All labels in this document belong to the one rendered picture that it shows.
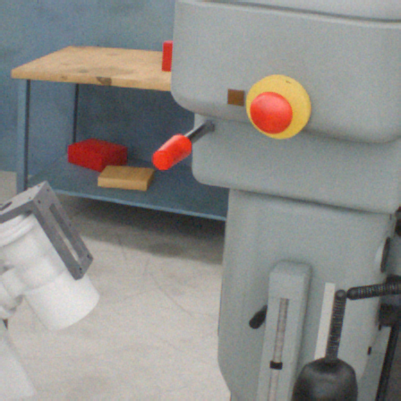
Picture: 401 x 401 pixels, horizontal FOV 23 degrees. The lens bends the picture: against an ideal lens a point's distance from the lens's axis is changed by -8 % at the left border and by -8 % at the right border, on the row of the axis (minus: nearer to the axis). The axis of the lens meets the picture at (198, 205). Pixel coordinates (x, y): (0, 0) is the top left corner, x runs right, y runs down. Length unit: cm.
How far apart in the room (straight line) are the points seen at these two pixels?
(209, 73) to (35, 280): 26
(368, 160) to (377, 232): 12
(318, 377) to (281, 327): 14
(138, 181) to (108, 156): 36
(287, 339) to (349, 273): 10
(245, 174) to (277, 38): 20
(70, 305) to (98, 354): 326
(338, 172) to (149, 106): 483
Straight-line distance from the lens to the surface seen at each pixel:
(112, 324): 443
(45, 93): 614
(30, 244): 90
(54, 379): 396
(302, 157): 108
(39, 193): 89
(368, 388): 174
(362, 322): 120
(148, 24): 578
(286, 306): 113
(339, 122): 96
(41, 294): 91
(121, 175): 541
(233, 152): 110
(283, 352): 116
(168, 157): 97
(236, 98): 98
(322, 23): 94
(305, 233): 114
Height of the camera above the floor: 199
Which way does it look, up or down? 20 degrees down
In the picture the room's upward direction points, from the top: 3 degrees clockwise
